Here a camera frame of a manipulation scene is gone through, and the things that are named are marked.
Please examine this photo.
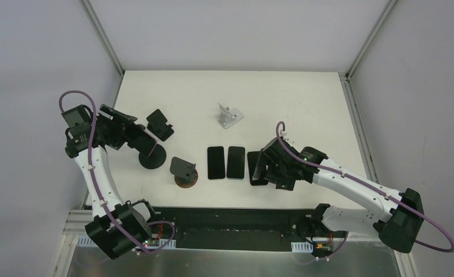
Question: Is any black round disc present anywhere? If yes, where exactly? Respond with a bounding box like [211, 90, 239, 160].
[138, 145, 167, 170]

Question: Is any aluminium frame rail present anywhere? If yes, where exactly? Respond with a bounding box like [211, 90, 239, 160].
[63, 209, 93, 235]

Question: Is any dark phone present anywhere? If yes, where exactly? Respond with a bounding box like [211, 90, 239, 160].
[226, 146, 246, 179]

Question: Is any grey stand with brown base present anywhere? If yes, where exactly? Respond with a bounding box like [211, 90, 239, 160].
[170, 156, 198, 188]

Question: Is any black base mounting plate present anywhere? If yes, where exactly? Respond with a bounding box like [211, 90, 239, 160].
[149, 207, 329, 252]

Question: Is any black phone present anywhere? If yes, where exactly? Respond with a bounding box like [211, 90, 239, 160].
[247, 151, 268, 186]
[207, 146, 226, 180]

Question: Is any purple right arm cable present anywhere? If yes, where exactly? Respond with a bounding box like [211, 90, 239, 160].
[275, 121, 454, 254]

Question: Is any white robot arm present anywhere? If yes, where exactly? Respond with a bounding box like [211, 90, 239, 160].
[61, 105, 154, 260]

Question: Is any silver metal phone stand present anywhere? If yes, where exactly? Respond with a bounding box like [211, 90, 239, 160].
[216, 103, 244, 129]

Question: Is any black folding phone stand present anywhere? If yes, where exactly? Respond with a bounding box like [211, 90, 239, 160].
[146, 109, 174, 142]

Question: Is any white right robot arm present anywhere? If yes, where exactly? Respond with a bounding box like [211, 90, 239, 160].
[252, 138, 424, 253]

